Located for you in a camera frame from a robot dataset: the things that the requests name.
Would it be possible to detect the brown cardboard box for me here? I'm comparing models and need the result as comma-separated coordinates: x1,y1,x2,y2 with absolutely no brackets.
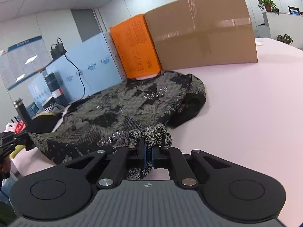
144,0,258,70

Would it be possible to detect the black lace patterned garment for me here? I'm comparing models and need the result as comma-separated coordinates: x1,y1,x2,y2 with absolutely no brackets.
29,71,206,165

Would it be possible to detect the potted green plant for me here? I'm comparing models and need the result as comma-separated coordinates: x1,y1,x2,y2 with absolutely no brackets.
258,0,279,12

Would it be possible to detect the black garment pile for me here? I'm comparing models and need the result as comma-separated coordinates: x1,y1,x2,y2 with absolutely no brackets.
25,113,62,134

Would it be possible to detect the dark teal thermos bottle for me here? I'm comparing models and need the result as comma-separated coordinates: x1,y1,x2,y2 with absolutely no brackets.
44,73,68,107

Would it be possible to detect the black power adapter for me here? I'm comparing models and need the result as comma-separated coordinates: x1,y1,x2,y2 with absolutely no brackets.
50,37,67,60

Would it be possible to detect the red white snack bag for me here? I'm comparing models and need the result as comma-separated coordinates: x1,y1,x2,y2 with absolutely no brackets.
14,121,26,134

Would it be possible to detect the wall notice board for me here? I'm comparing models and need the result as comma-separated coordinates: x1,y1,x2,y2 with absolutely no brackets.
1,36,51,91

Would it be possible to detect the person's left hand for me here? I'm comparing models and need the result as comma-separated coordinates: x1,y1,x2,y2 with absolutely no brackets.
1,156,11,180

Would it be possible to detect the black cable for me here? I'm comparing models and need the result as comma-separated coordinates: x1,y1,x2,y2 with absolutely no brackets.
56,37,86,100

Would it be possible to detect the small light blue box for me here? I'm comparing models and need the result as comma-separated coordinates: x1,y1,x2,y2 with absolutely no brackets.
28,73,51,109

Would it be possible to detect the yellow cloth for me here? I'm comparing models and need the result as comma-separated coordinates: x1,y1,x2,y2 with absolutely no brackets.
9,145,26,159

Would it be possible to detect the large light blue box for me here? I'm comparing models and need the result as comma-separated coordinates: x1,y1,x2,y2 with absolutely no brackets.
46,32,127,103

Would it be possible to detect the black steel thermos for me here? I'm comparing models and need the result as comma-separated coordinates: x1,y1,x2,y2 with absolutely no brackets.
13,98,33,132

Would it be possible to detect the orange cardboard box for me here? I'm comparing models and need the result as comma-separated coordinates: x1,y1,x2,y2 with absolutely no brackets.
110,14,162,79

